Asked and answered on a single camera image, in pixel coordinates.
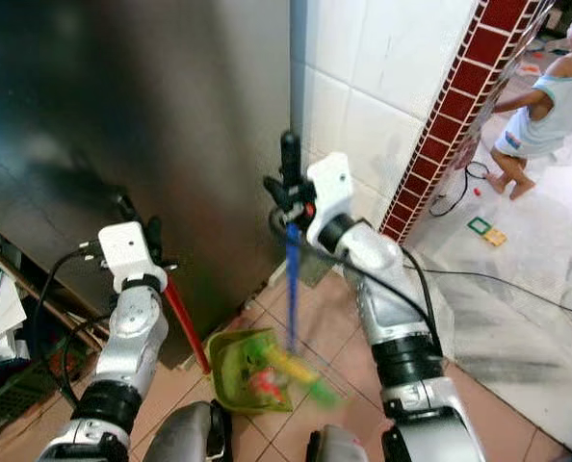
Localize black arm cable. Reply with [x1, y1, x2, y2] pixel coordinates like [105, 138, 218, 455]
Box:
[30, 243, 116, 410]
[267, 212, 445, 357]

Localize brown wooden stick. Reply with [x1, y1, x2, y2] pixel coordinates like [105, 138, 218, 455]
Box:
[0, 237, 99, 349]

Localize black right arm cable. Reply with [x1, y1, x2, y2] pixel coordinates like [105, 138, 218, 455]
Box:
[267, 212, 445, 357]

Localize thin black floor cable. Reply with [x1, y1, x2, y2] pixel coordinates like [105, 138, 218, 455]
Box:
[429, 266, 572, 319]

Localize green plastic crate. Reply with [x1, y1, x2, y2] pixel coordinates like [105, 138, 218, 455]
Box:
[0, 358, 80, 449]

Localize green dustpan with red handle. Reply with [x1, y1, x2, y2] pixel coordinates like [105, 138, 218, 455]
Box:
[162, 273, 295, 417]

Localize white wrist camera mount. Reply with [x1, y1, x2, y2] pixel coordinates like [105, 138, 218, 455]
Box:
[97, 220, 166, 295]
[304, 152, 357, 247]

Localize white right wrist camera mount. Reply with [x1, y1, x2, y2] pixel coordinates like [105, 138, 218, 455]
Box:
[304, 152, 357, 247]

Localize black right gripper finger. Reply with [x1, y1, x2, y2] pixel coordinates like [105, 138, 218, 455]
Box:
[278, 131, 304, 190]
[262, 174, 295, 214]

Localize grey left robot leg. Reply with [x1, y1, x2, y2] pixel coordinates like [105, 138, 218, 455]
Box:
[163, 398, 236, 462]

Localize child in white clothes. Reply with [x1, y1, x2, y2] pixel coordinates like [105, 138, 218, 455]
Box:
[486, 8, 572, 202]

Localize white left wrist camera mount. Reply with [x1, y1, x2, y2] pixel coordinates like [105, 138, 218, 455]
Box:
[97, 220, 166, 295]

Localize white paper stack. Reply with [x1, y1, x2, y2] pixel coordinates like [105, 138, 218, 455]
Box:
[0, 273, 31, 349]

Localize blue-handled broom green yellow bristles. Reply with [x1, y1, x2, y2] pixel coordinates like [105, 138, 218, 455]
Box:
[251, 219, 345, 409]

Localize black cable loop on floor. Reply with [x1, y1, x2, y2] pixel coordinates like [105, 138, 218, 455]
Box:
[429, 160, 491, 218]

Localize stainless steel fridge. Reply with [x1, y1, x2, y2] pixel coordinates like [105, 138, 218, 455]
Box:
[0, 0, 297, 369]

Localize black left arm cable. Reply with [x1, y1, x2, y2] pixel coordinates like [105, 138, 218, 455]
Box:
[30, 243, 116, 410]

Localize grey robot leg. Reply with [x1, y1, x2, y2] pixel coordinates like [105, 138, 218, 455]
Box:
[163, 398, 236, 462]
[304, 423, 371, 462]

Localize grey right robot leg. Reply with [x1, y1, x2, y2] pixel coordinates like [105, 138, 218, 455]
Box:
[304, 423, 371, 462]

